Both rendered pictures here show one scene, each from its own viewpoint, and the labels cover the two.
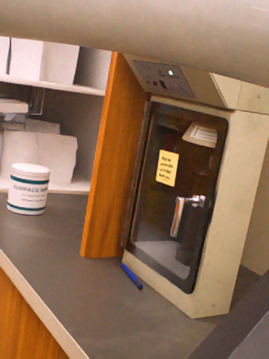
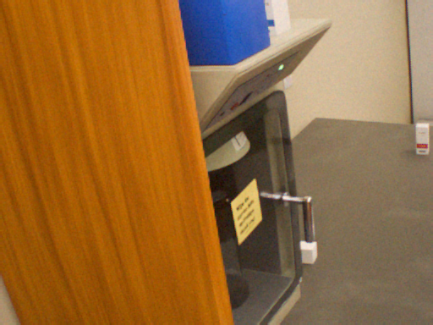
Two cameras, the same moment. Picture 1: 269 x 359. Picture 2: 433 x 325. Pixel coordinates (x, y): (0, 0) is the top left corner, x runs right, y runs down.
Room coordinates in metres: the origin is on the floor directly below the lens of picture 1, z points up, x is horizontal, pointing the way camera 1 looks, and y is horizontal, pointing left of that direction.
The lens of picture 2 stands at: (1.50, 0.67, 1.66)
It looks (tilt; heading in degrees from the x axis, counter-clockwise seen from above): 22 degrees down; 249
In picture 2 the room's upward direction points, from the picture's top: 9 degrees counter-clockwise
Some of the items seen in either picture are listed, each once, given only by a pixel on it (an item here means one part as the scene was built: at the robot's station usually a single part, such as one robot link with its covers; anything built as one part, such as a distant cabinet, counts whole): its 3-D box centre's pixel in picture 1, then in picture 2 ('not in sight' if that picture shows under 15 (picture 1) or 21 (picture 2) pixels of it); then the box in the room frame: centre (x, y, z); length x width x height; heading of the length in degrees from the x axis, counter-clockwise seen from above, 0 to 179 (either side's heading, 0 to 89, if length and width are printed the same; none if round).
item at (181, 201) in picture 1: (183, 216); (300, 217); (1.06, -0.11, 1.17); 0.05 x 0.03 x 0.10; 124
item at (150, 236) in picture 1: (169, 191); (254, 234); (1.17, -0.08, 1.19); 0.30 x 0.01 x 0.40; 34
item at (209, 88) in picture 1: (173, 74); (261, 71); (1.14, -0.03, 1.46); 0.32 x 0.12 x 0.10; 34
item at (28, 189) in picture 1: (28, 188); not in sight; (1.65, 0.37, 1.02); 0.13 x 0.13 x 0.15
